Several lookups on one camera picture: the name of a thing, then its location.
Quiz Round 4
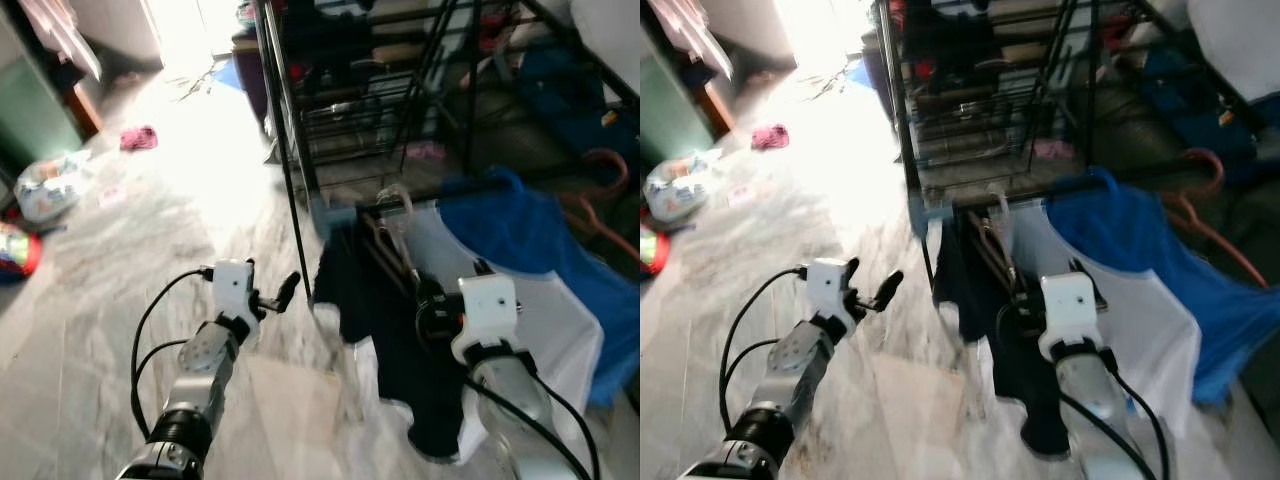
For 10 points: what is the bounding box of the plain dark navy garment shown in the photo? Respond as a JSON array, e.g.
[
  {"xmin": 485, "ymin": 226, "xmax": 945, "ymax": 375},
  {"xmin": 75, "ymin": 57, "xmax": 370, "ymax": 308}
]
[
  {"xmin": 930, "ymin": 213, "xmax": 1076, "ymax": 461},
  {"xmin": 313, "ymin": 213, "xmax": 471, "ymax": 464}
]

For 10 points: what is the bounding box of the brown plastic clothes hanger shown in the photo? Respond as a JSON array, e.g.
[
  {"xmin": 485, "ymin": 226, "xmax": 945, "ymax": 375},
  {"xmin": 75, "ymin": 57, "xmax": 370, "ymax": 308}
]
[
  {"xmin": 965, "ymin": 188, "xmax": 1029, "ymax": 293},
  {"xmin": 360, "ymin": 185, "xmax": 423, "ymax": 293}
]

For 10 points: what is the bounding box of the orange plastic clothes hanger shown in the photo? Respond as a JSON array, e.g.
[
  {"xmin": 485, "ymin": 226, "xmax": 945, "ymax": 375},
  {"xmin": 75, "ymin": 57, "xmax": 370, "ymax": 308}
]
[
  {"xmin": 1160, "ymin": 147, "xmax": 1273, "ymax": 291},
  {"xmin": 558, "ymin": 147, "xmax": 641, "ymax": 267}
]

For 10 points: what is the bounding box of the blue t-shirt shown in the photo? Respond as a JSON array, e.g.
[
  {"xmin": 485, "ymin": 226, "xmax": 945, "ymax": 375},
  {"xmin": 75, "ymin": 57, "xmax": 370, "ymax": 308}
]
[
  {"xmin": 1045, "ymin": 166, "xmax": 1280, "ymax": 406},
  {"xmin": 438, "ymin": 168, "xmax": 641, "ymax": 409}
]

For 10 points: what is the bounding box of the white t-shirt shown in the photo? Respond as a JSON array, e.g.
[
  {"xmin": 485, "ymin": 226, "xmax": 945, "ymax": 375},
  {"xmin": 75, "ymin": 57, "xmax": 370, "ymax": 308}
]
[
  {"xmin": 1003, "ymin": 198, "xmax": 1201, "ymax": 441},
  {"xmin": 398, "ymin": 198, "xmax": 607, "ymax": 466}
]

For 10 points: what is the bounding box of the magenta crumpled cloth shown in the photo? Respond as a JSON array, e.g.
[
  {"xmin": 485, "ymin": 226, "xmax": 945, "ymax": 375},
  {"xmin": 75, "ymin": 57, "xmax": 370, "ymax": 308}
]
[
  {"xmin": 750, "ymin": 124, "xmax": 792, "ymax": 154},
  {"xmin": 119, "ymin": 124, "xmax": 160, "ymax": 154}
]

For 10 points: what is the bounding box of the white printed plastic bag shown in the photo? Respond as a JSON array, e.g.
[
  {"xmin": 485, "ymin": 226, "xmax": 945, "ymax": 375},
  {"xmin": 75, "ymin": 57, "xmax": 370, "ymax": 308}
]
[
  {"xmin": 644, "ymin": 150, "xmax": 727, "ymax": 227},
  {"xmin": 14, "ymin": 150, "xmax": 97, "ymax": 227}
]

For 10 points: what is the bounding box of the red printed bag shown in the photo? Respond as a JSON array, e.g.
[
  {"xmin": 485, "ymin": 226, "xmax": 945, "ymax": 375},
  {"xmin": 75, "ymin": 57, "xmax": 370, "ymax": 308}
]
[
  {"xmin": 640, "ymin": 224, "xmax": 672, "ymax": 278},
  {"xmin": 0, "ymin": 221, "xmax": 44, "ymax": 283}
]

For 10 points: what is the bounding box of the black metal clothes rack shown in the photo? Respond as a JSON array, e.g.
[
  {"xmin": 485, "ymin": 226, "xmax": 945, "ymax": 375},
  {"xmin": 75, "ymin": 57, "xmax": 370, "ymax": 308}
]
[
  {"xmin": 875, "ymin": 0, "xmax": 1280, "ymax": 301},
  {"xmin": 255, "ymin": 0, "xmax": 641, "ymax": 301}
]

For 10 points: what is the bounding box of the dark green cabinet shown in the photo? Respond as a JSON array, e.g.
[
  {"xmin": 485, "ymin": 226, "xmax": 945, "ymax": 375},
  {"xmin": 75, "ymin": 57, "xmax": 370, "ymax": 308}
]
[
  {"xmin": 640, "ymin": 40, "xmax": 736, "ymax": 169},
  {"xmin": 0, "ymin": 35, "xmax": 103, "ymax": 173}
]

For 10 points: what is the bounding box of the dark blue cloth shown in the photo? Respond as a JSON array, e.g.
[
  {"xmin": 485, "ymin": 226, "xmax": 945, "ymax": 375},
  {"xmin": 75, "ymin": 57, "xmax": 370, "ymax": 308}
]
[
  {"xmin": 1140, "ymin": 45, "xmax": 1261, "ymax": 141},
  {"xmin": 518, "ymin": 42, "xmax": 626, "ymax": 136}
]

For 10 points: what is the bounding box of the pale pink curtain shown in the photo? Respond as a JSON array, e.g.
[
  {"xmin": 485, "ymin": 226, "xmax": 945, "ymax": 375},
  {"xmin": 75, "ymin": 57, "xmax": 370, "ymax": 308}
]
[
  {"xmin": 648, "ymin": 0, "xmax": 738, "ymax": 83},
  {"xmin": 15, "ymin": 0, "xmax": 104, "ymax": 83}
]

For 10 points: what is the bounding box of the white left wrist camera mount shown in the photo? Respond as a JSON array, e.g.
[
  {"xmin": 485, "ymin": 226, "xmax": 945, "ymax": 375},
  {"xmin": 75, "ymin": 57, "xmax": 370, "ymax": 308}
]
[
  {"xmin": 211, "ymin": 260, "xmax": 260, "ymax": 321},
  {"xmin": 806, "ymin": 257, "xmax": 854, "ymax": 323}
]

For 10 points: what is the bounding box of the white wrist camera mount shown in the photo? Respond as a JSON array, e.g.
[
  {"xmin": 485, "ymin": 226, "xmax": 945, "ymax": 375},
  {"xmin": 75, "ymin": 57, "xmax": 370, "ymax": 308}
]
[
  {"xmin": 1037, "ymin": 271, "xmax": 1102, "ymax": 364},
  {"xmin": 211, "ymin": 260, "xmax": 260, "ymax": 321},
  {"xmin": 806, "ymin": 257, "xmax": 854, "ymax": 323},
  {"xmin": 452, "ymin": 274, "xmax": 523, "ymax": 367}
]

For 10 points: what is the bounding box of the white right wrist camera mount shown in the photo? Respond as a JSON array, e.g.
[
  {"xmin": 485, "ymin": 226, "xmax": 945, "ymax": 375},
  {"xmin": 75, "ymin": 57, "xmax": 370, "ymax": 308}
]
[
  {"xmin": 1037, "ymin": 271, "xmax": 1102, "ymax": 364},
  {"xmin": 452, "ymin": 274, "xmax": 523, "ymax": 367}
]

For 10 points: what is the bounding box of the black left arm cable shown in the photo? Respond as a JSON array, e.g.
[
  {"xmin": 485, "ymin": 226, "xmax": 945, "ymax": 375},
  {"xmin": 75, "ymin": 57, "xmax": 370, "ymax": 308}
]
[
  {"xmin": 130, "ymin": 266, "xmax": 217, "ymax": 441},
  {"xmin": 717, "ymin": 265, "xmax": 813, "ymax": 438}
]

